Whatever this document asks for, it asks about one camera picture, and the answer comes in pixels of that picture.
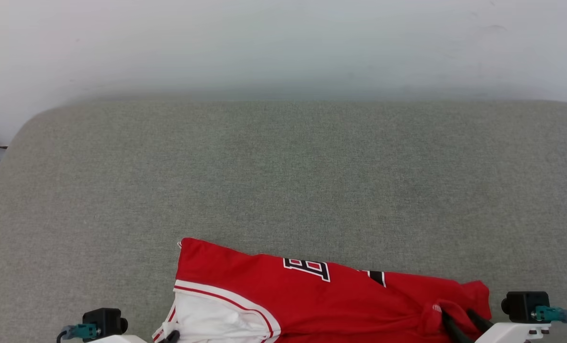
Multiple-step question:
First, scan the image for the grey fabric sofa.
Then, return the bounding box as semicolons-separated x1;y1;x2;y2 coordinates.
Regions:
0;99;567;343

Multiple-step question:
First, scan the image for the teal camera cable connector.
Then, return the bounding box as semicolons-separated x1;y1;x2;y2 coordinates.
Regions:
533;306;567;328
57;323;98;343

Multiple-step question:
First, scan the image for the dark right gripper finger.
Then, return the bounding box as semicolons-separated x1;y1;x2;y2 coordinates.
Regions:
466;308;495;333
440;311;475;343

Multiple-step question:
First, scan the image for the red white basketball jersey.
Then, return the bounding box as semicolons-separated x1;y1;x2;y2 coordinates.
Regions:
152;237;493;343

